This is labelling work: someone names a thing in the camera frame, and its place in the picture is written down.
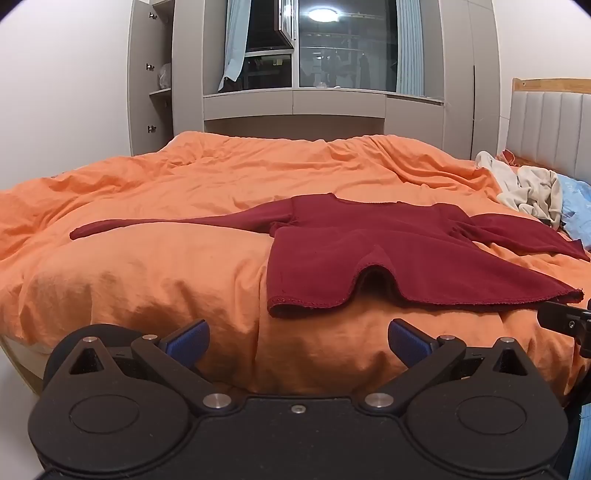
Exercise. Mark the grey padded bed headboard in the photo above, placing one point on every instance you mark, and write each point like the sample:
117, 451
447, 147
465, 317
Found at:
549, 124

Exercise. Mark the beige crumpled clothes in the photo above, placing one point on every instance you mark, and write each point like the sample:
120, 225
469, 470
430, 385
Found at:
531, 189

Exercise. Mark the dark red sweater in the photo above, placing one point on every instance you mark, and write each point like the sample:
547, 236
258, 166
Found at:
323, 258

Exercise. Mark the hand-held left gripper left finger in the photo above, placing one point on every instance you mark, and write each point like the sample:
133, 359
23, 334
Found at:
187, 342

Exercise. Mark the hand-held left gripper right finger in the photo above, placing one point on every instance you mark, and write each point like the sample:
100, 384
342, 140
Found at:
408, 344

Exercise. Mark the large glass window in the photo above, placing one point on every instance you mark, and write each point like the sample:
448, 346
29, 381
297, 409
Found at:
341, 46

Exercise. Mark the clear plastic bag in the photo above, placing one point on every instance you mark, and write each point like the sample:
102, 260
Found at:
165, 76

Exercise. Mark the dark bag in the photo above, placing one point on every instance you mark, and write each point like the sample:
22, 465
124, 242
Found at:
229, 84

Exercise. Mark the short light blue curtain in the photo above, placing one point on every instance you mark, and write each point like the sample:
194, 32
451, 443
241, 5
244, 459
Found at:
235, 41

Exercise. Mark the open grey wardrobe door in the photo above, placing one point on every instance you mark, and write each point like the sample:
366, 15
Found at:
141, 83

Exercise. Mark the open window sash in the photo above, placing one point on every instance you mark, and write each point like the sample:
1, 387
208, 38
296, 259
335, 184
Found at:
286, 18

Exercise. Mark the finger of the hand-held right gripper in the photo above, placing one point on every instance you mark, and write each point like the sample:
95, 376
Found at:
561, 321

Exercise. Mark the light blue cloth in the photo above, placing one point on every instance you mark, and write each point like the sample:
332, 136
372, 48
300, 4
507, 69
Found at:
577, 207

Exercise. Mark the long light blue curtain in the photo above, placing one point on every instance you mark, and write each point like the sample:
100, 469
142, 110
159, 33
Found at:
410, 46

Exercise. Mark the grey built-in wardrobe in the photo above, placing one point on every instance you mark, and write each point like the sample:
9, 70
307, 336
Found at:
461, 92

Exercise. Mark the orange duvet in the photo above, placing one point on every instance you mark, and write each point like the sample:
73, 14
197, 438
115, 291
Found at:
161, 277

